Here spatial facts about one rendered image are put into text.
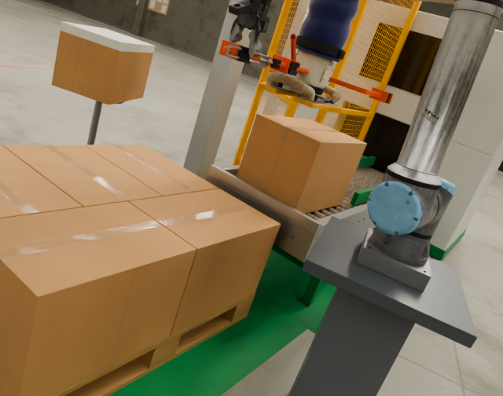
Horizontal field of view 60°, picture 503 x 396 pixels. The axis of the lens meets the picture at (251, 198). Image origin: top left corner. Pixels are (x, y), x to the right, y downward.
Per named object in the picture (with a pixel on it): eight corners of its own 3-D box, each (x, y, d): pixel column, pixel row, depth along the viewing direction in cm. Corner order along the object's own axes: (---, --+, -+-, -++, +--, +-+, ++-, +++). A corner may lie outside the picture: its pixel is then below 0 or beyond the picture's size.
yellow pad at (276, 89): (292, 93, 227) (295, 83, 225) (308, 99, 223) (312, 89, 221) (258, 86, 199) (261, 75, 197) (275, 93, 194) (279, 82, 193)
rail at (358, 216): (416, 203, 403) (425, 184, 397) (422, 205, 401) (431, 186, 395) (298, 254, 214) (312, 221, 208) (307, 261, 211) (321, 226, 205)
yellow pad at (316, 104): (323, 104, 219) (327, 95, 217) (341, 111, 214) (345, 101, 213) (291, 100, 190) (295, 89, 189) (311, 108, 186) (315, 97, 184)
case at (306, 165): (289, 177, 286) (310, 119, 273) (341, 204, 266) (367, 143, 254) (233, 183, 237) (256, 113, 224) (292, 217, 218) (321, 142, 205)
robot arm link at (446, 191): (439, 232, 142) (464, 183, 136) (424, 240, 129) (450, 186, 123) (397, 210, 150) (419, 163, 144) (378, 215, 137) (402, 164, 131)
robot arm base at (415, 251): (420, 248, 152) (432, 223, 148) (431, 273, 134) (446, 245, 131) (368, 229, 153) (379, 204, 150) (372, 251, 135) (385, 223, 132)
